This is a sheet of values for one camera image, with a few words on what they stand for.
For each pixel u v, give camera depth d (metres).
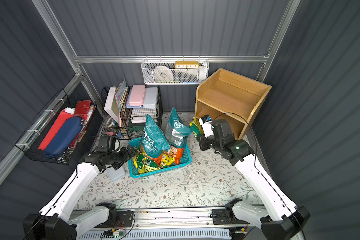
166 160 0.85
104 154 0.57
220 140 0.51
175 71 0.88
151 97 0.99
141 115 0.92
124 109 0.97
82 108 0.79
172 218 0.75
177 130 0.85
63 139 0.66
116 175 0.86
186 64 0.87
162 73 0.84
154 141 0.78
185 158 0.91
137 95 0.97
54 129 0.72
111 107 0.89
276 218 0.38
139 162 0.80
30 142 0.61
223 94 0.88
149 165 0.81
